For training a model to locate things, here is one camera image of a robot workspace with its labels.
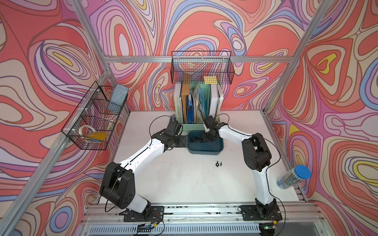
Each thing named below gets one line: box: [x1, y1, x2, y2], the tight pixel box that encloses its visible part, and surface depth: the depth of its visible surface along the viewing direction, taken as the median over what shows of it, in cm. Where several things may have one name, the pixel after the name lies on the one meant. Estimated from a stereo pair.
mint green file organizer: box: [173, 83, 221, 133], surface depth 98 cm
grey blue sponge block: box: [107, 83, 129, 114], surface depth 82 cm
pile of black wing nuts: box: [189, 136, 206, 144], surface depth 103 cm
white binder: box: [209, 84, 219, 119], surface depth 98 cm
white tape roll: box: [78, 124, 97, 136], surface depth 68 cm
